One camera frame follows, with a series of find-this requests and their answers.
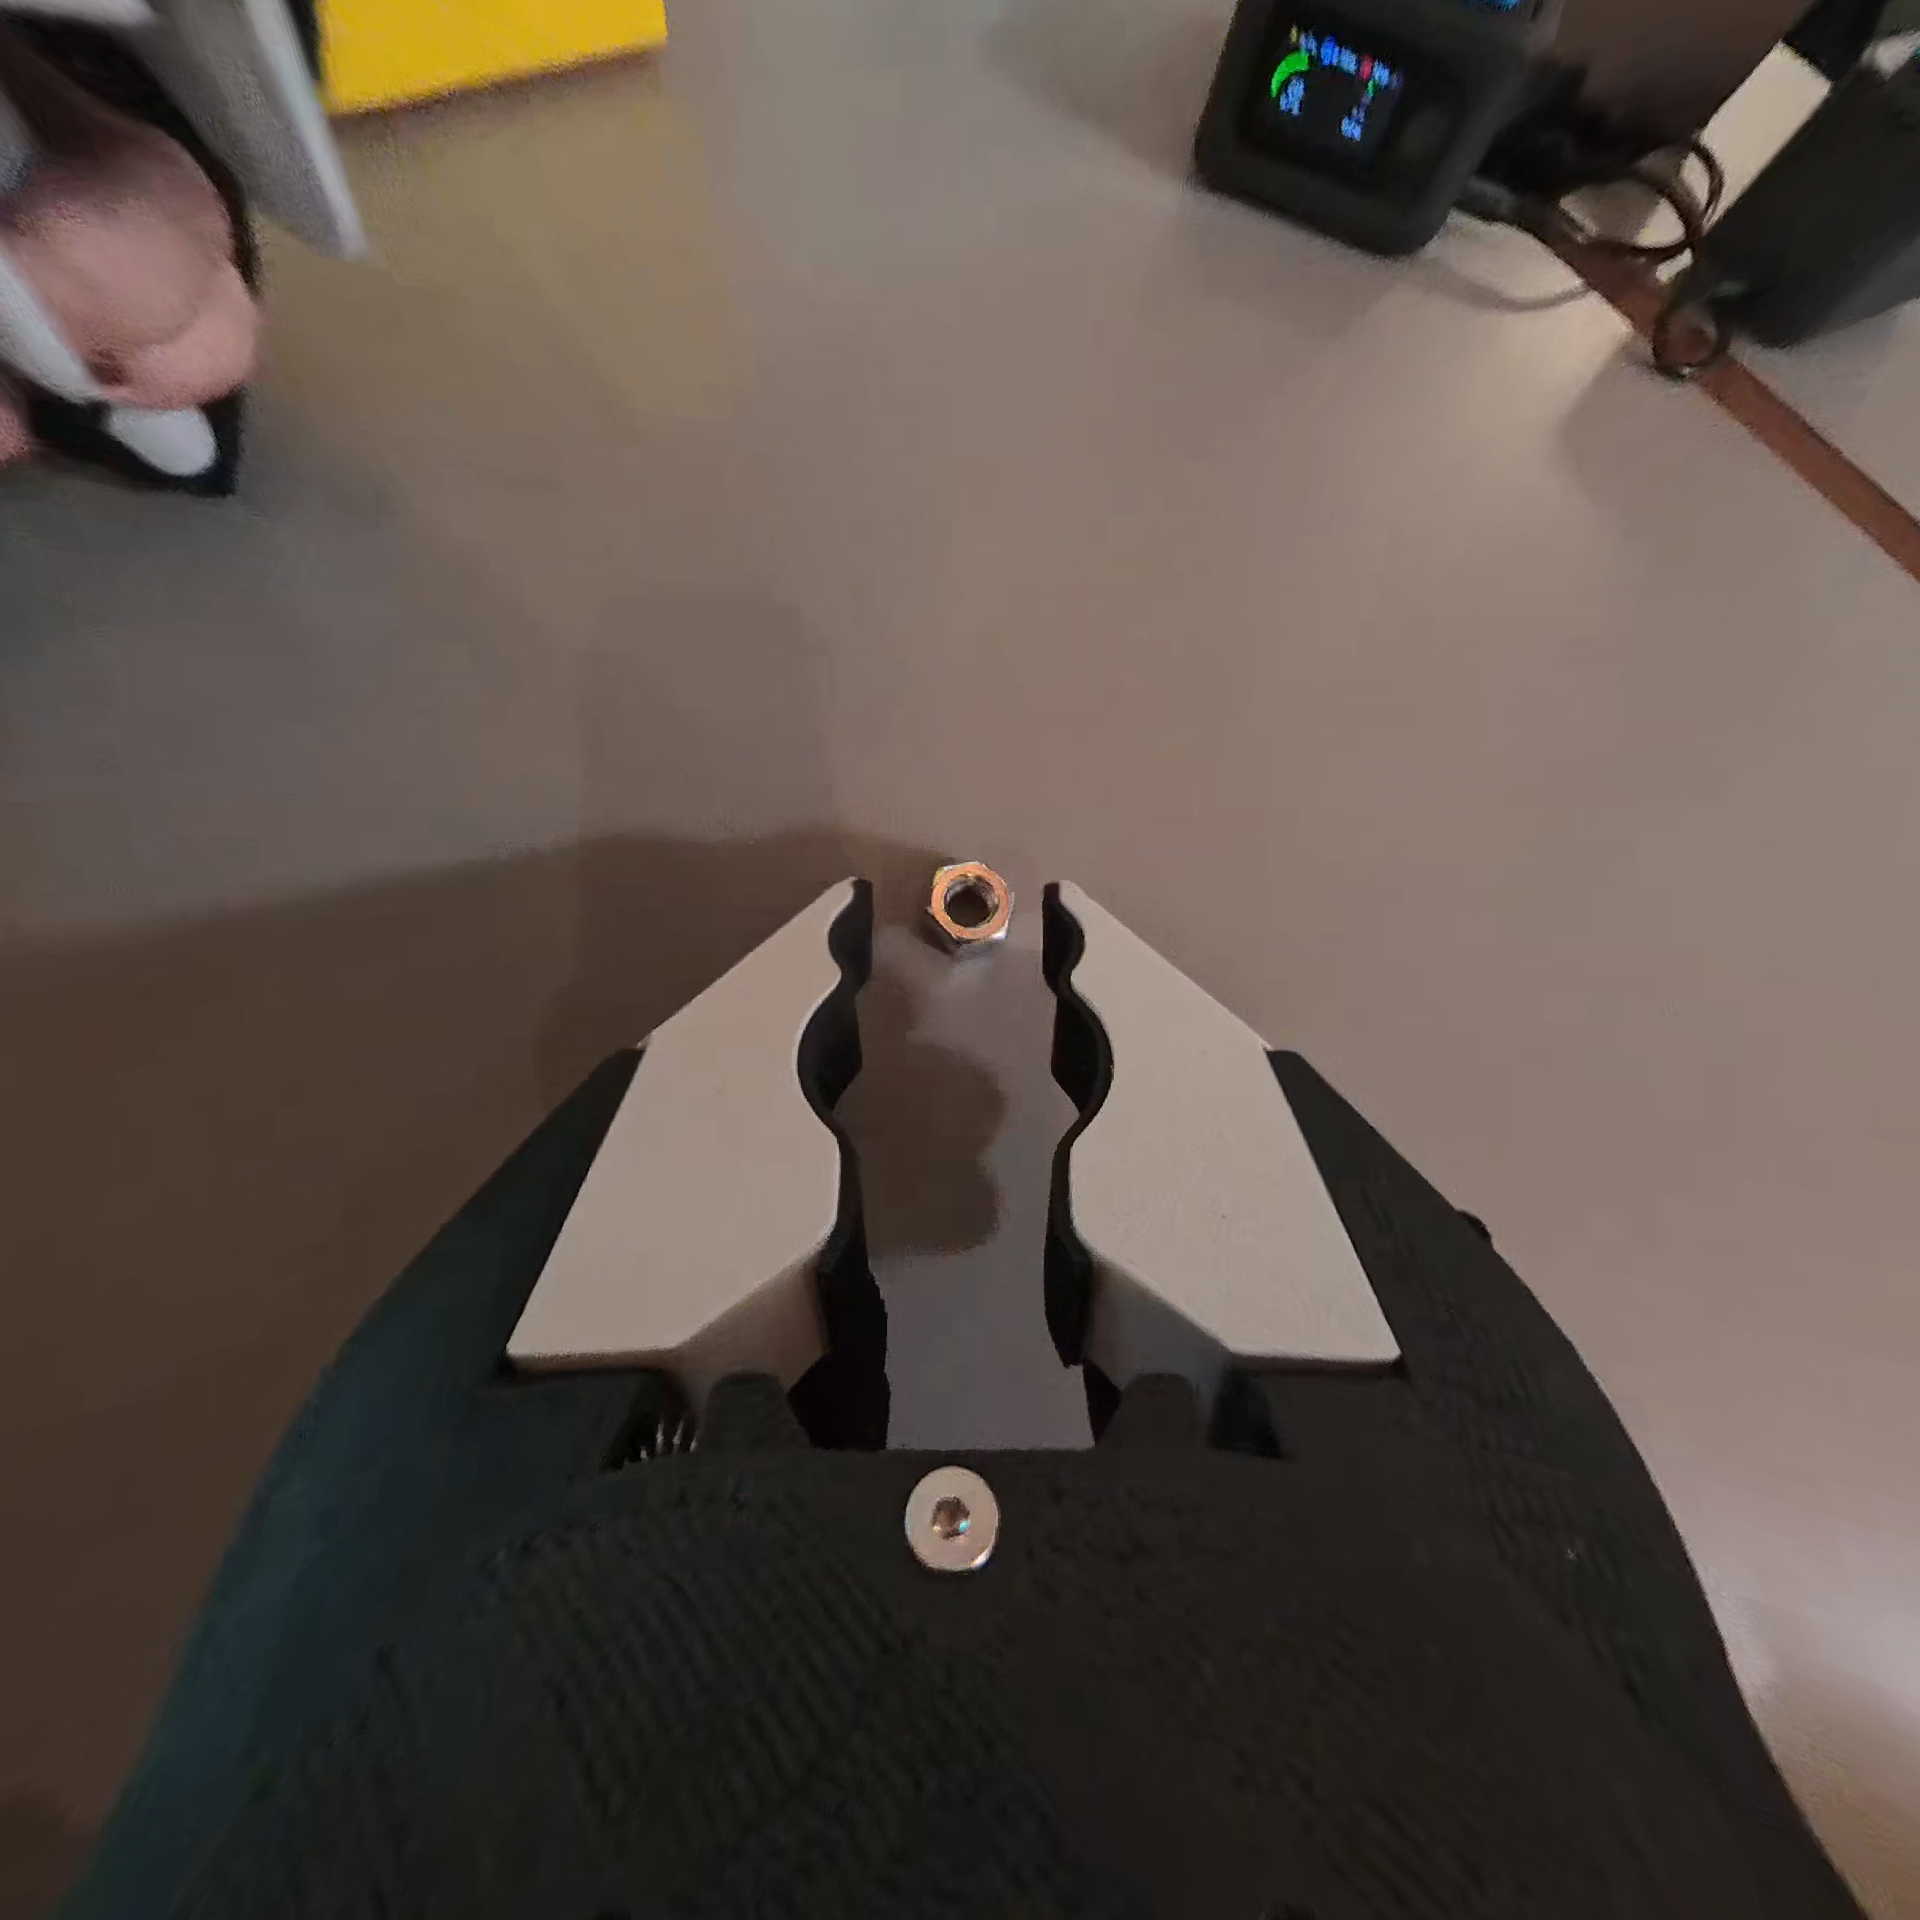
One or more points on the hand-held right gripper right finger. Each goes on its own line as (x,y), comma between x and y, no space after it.
(1214,1201)

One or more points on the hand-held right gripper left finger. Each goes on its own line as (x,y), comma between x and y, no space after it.
(691,1201)

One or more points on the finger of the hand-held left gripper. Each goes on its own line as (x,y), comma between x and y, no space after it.
(271,105)

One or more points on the yellow storage bin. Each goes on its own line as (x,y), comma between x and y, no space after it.
(481,43)

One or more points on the silver hex nut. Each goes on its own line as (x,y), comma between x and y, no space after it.
(970,905)

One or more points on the black label printer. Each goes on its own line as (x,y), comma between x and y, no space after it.
(1349,195)

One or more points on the black battery charger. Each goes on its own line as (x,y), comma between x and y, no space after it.
(1829,210)

